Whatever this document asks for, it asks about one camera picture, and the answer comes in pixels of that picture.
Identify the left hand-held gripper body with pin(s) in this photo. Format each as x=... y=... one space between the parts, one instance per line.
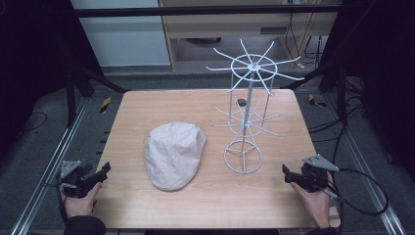
x=73 y=178

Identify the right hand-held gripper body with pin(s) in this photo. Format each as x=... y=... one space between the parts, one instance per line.
x=314 y=176

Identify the person's left hand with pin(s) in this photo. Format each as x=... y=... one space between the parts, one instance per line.
x=80 y=204

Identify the person's right hand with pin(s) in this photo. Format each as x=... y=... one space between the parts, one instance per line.
x=318 y=205

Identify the yellow black tape strip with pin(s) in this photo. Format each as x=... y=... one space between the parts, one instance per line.
x=315 y=101
x=105 y=105

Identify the beige flat cap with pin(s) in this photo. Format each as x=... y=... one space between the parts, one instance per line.
x=174 y=156

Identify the black metal stand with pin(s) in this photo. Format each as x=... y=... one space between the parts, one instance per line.
x=70 y=98
x=341 y=94

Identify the small black object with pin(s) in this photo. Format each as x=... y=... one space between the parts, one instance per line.
x=241 y=102

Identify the white cabinet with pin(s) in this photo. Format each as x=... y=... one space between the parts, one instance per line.
x=124 y=39

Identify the light wooden desk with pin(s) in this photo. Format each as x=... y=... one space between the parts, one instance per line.
x=228 y=26

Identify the black horizontal bar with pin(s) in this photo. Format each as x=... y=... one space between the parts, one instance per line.
x=195 y=11

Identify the aluminium rail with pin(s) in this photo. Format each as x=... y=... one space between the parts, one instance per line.
x=365 y=169
x=49 y=169

